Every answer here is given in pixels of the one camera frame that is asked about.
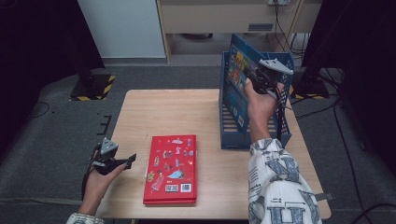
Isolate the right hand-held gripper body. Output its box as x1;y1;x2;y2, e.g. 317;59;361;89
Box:
252;58;294;94

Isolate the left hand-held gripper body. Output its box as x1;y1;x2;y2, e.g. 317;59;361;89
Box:
92;137;124;175

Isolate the blue picture book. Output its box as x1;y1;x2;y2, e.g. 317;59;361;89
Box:
225;33;265;129

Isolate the blue plastic file rack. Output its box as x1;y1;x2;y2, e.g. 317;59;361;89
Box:
219;50;295;151

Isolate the person's right hand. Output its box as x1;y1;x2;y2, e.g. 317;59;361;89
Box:
244;77;285;125

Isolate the person's left hand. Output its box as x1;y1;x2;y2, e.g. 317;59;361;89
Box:
82;163;127;206

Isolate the black yellow striped stand base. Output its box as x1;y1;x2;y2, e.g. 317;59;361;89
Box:
69;73;116;102
289;71;331;101

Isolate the beige cabinet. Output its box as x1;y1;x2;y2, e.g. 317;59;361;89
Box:
155;0;323;63

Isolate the dark curtain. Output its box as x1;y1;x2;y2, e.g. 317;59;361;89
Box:
300;0;396;175

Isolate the white panel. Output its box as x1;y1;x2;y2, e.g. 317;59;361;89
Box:
77;0;166;59

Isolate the grey tape piece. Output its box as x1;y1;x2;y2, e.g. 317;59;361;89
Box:
317;192;335;203

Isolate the left hand-held gripper cable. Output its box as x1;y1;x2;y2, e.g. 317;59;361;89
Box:
81;152;96;200

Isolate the hand-held gripper cable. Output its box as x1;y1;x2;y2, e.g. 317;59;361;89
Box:
274;90;289;143
81;152;96;200

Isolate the right hand-held gripper cable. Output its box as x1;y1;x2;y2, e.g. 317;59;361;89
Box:
274;90;289;143

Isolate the black hanging cable bundle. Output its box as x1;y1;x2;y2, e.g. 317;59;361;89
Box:
274;3;309;60

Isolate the black floor cable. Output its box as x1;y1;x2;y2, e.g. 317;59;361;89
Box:
332;99;365;224
29;101;50;119
295;102;335;120
351;203;396;224

